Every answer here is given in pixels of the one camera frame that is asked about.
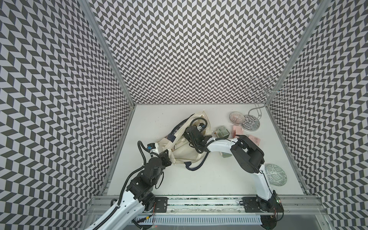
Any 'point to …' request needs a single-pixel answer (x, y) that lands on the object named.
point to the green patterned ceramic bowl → (276, 175)
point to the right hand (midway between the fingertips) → (185, 134)
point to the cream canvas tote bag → (175, 144)
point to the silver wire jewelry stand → (261, 92)
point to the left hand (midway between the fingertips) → (168, 151)
